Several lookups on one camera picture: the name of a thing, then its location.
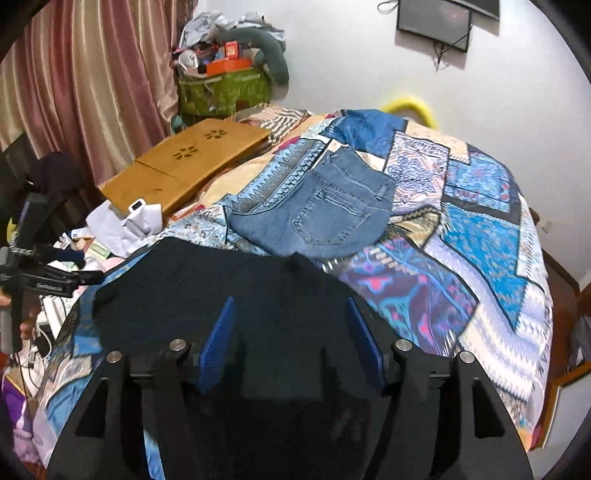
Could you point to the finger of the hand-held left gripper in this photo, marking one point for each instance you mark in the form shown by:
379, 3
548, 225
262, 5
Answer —
90, 277

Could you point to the grey plush toy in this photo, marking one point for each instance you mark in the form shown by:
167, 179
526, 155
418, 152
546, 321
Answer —
272, 50

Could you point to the wooden bed frame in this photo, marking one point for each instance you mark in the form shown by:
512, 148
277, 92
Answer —
561, 295

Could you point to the pile of light clothes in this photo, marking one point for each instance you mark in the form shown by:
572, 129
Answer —
207, 25

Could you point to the striped cloth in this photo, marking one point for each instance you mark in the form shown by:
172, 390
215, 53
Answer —
277, 121

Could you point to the dark hanging garment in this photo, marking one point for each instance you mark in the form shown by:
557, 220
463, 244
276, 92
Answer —
55, 177

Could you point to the white crumpled paper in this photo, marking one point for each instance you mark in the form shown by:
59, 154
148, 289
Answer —
120, 230

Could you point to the wall-mounted black screen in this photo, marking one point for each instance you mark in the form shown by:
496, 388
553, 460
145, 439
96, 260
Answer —
434, 21

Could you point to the black pants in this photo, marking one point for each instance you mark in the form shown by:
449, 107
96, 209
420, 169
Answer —
194, 286

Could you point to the blue denim jeans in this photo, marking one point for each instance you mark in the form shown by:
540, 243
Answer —
323, 207

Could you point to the pink striped curtain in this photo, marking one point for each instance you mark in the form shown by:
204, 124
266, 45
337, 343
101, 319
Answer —
87, 74

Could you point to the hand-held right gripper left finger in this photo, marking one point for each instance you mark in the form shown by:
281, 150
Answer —
216, 350

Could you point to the wooden lap desk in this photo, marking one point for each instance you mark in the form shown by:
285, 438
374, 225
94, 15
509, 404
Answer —
184, 159

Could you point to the orange box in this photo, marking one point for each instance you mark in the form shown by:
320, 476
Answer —
228, 67

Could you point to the small white device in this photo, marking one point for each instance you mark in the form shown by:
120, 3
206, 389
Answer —
136, 206

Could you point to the person's left hand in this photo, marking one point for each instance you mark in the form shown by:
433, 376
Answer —
28, 325

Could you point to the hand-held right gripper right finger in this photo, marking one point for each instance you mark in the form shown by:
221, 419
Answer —
368, 350

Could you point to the red box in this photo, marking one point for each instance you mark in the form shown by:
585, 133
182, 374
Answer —
232, 50

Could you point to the patchwork printed blanket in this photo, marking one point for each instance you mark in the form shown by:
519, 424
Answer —
471, 258

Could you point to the green storage bag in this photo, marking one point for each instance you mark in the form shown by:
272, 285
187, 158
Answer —
221, 92

